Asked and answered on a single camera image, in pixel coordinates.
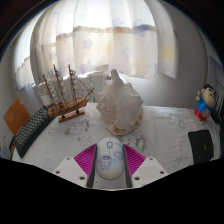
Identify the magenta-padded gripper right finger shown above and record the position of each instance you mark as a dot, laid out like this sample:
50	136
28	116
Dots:
135	160

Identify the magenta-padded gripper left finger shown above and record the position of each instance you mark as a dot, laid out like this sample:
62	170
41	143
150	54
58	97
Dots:
83	160

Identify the white cartoon-print computer mouse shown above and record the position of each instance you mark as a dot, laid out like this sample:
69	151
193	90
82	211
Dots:
109	160

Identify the black mouse pad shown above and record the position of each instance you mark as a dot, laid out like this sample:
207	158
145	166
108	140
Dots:
200	146

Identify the white printed tablecloth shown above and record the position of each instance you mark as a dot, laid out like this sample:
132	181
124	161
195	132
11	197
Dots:
166	133

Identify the wooden model sailing ship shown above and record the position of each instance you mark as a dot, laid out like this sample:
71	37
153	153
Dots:
65	108

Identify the large white conch shell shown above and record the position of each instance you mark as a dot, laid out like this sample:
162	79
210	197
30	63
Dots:
121	106

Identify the dark mechanical keyboard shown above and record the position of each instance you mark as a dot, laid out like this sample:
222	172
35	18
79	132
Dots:
31	130

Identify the white radiator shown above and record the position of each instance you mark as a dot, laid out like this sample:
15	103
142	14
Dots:
41	91

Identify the orange wooden chair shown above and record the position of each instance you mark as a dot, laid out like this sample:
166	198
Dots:
16	116

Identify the cartoon boy figurine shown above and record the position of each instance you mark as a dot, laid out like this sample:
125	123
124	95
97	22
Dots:
203	106

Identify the black router with antennas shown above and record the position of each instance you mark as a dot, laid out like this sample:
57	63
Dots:
220	113

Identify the sheer white star-print curtain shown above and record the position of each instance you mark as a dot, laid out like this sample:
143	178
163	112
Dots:
110	36

